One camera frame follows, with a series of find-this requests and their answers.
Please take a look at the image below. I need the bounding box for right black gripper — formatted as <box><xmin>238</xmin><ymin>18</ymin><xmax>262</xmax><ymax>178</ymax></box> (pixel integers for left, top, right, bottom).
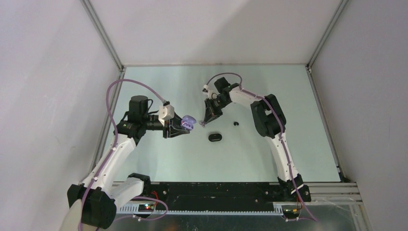
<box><xmin>204</xmin><ymin>95</ymin><xmax>231</xmax><ymax>124</ymax></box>

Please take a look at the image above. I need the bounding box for purple earbud charging case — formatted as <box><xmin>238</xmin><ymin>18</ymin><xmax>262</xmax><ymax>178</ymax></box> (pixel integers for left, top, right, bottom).
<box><xmin>181</xmin><ymin>115</ymin><xmax>197</xmax><ymax>131</ymax></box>

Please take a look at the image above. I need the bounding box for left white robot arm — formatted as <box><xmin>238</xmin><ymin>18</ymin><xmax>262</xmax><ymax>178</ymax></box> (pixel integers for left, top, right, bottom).
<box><xmin>61</xmin><ymin>95</ymin><xmax>196</xmax><ymax>231</ymax></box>

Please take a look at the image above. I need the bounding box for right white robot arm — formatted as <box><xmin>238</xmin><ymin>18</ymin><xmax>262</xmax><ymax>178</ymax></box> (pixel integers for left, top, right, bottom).
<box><xmin>201</xmin><ymin>74</ymin><xmax>311</xmax><ymax>203</ymax></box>

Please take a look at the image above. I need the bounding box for black earbud charging case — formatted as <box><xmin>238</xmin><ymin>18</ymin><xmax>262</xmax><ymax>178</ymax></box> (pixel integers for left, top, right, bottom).
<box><xmin>208</xmin><ymin>133</ymin><xmax>223</xmax><ymax>142</ymax></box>

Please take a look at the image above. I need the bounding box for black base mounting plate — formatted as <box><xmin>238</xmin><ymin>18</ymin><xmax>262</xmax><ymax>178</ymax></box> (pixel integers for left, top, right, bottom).
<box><xmin>142</xmin><ymin>182</ymin><xmax>311</xmax><ymax>212</ymax></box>

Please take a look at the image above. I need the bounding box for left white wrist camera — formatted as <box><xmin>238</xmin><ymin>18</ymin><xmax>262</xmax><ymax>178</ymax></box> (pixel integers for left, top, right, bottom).
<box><xmin>158</xmin><ymin>102</ymin><xmax>175</xmax><ymax>126</ymax></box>

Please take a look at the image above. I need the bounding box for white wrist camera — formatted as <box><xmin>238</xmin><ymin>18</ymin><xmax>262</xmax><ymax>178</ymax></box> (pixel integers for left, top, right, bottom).
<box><xmin>158</xmin><ymin>102</ymin><xmax>175</xmax><ymax>126</ymax></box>
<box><xmin>202</xmin><ymin>84</ymin><xmax>217</xmax><ymax>100</ymax></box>

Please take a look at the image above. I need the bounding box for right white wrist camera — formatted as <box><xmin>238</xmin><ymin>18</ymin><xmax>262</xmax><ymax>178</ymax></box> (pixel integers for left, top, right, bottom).
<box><xmin>202</xmin><ymin>84</ymin><xmax>217</xmax><ymax>100</ymax></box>

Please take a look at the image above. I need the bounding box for aluminium frame rail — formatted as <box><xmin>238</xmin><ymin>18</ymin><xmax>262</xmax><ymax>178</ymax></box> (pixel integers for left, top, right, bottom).
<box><xmin>79</xmin><ymin>0</ymin><xmax>126</xmax><ymax>93</ymax></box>

